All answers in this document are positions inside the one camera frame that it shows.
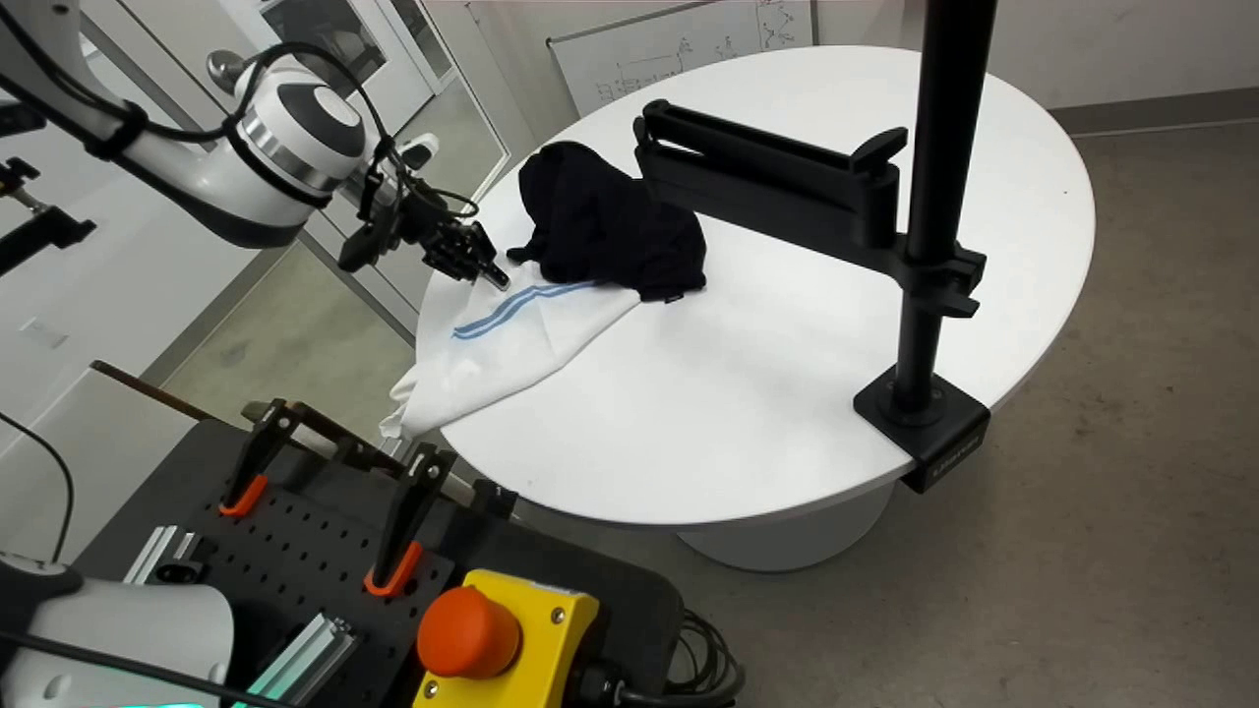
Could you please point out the black crumpled cloth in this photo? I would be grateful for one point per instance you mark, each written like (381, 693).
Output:
(612, 229)

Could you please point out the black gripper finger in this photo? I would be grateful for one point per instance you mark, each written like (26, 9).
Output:
(477, 243)
(477, 271)

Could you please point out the yellow emergency stop red button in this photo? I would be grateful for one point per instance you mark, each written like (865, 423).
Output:
(506, 637)

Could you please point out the framed whiteboard with black sketches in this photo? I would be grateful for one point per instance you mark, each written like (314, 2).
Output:
(684, 47)

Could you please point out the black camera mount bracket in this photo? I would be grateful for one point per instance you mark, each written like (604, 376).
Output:
(40, 229)

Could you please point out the silver aluminium extrusion bar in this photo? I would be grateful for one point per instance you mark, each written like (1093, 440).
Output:
(306, 663)
(158, 557)

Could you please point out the black perforated mounting board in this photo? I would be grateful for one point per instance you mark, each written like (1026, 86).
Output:
(318, 551)

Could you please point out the white towel with blue stripes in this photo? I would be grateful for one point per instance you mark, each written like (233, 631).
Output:
(506, 347)

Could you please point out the thin brown metal bar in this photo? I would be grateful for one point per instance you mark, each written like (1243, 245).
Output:
(163, 393)

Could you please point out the black clamp-on tripod stand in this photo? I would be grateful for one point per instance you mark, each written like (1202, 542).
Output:
(928, 260)

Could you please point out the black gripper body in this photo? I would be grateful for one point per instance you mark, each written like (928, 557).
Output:
(411, 209)

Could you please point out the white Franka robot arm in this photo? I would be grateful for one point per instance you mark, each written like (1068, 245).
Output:
(249, 161)

